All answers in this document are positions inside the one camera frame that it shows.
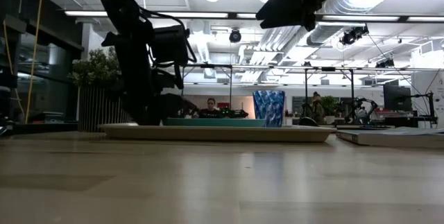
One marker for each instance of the beige plastic tray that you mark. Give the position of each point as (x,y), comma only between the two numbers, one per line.
(215,134)

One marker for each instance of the green and black device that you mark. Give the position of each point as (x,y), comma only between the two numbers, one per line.
(232,113)

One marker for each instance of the teal plate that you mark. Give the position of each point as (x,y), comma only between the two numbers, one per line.
(215,122)

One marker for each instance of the black paperback book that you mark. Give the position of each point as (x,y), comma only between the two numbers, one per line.
(392,137)

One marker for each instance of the black workstation frame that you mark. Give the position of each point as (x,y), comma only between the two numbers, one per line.
(230,78)

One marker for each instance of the black ceiling camera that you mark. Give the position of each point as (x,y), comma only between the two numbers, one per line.
(235,36)

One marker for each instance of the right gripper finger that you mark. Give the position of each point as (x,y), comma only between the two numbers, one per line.
(281,17)

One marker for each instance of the black monitor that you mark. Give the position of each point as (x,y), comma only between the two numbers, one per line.
(397,98)

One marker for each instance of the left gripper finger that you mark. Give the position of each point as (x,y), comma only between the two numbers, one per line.
(177,107)

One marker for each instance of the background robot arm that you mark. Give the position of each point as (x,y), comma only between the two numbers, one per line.
(360,109)

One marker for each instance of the person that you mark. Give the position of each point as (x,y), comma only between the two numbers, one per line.
(210,109)
(316,107)

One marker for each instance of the black ceiling-mounted device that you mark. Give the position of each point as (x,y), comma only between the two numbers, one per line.
(352,36)

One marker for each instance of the background potted plant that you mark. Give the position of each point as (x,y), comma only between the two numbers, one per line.
(329,107)

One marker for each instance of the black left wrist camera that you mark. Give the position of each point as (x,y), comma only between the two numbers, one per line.
(170,45)

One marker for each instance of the long ceiling lamp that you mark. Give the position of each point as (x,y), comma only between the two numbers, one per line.
(360,18)
(194,15)

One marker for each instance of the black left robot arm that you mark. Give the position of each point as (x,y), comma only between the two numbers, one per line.
(118,5)

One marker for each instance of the small potted plant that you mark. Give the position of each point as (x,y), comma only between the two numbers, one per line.
(98,106)

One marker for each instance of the blue patterned cup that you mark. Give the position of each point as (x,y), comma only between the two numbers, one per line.
(268,107)

